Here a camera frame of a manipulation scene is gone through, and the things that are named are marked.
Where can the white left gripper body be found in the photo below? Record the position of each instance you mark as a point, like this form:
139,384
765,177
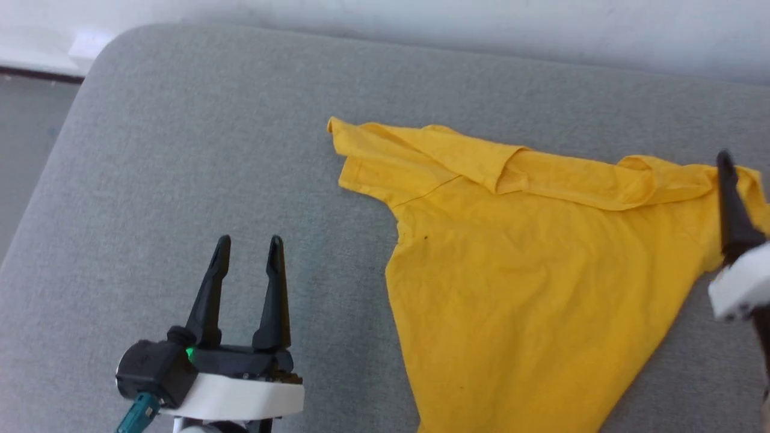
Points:
240,397

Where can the grey fabric sofa cushion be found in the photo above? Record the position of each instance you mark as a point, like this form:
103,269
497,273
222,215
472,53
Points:
180,150

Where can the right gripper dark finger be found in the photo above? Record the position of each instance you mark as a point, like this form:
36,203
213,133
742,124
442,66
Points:
735,216

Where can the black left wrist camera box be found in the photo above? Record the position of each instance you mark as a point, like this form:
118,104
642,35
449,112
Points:
153,370

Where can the yellow t-shirt with print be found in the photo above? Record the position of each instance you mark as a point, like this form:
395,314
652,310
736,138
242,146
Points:
529,288

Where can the dark wall baseboard strip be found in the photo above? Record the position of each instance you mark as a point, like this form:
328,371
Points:
36,73

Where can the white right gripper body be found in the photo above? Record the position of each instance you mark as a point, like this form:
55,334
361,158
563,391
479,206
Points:
746,282

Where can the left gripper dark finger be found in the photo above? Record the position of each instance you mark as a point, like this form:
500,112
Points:
209,300
275,300

